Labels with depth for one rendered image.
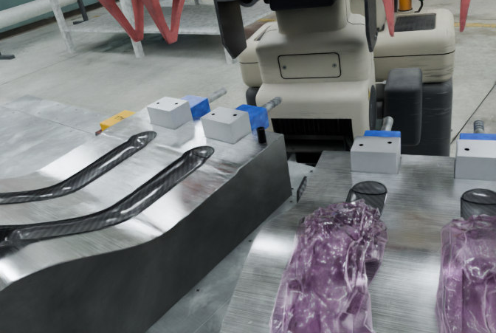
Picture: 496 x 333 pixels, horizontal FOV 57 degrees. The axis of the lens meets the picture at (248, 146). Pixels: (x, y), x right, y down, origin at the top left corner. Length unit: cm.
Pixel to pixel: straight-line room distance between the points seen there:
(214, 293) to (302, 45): 55
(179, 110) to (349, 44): 38
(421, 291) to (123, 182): 35
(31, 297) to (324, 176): 32
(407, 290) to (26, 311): 28
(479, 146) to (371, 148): 11
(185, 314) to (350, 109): 54
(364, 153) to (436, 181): 8
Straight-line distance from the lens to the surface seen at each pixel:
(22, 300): 39
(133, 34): 65
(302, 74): 93
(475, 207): 50
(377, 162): 52
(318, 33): 92
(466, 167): 52
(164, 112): 63
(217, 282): 50
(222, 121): 55
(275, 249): 38
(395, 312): 34
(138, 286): 45
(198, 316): 48
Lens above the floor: 114
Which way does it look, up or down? 28 degrees down
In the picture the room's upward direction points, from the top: 11 degrees counter-clockwise
